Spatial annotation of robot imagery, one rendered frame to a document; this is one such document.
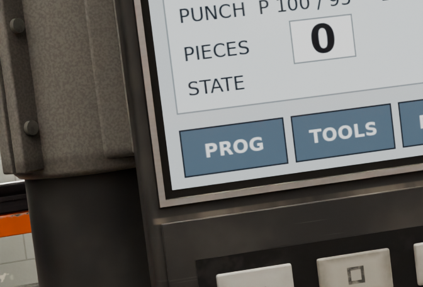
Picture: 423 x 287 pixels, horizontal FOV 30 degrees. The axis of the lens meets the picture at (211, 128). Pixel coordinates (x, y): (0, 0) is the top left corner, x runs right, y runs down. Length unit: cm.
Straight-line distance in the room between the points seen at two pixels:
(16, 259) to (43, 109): 467
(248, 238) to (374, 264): 6
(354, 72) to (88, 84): 17
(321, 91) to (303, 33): 3
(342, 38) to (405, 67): 4
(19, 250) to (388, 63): 479
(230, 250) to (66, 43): 18
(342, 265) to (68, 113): 19
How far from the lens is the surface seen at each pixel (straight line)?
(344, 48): 39
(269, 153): 39
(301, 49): 39
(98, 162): 49
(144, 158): 38
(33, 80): 50
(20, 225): 254
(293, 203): 39
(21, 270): 516
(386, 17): 40
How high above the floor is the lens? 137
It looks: 3 degrees down
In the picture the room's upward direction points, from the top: 7 degrees counter-clockwise
